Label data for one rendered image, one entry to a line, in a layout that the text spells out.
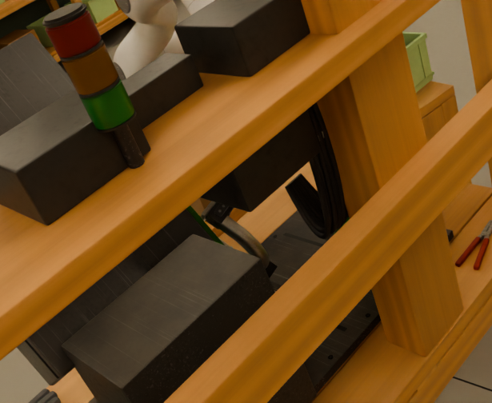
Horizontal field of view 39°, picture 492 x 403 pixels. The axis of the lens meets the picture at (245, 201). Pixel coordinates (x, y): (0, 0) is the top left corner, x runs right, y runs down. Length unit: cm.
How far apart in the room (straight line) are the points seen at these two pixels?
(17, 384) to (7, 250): 254
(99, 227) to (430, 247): 69
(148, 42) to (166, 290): 83
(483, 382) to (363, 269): 147
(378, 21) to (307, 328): 43
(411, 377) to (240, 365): 51
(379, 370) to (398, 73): 57
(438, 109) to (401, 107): 129
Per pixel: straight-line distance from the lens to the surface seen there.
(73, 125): 81
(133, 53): 186
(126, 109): 79
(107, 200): 79
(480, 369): 250
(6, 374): 341
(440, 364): 142
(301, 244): 168
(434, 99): 239
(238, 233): 131
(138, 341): 107
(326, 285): 98
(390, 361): 138
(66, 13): 76
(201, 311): 106
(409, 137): 115
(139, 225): 75
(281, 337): 94
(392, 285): 126
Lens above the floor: 188
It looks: 31 degrees down
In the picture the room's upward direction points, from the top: 22 degrees counter-clockwise
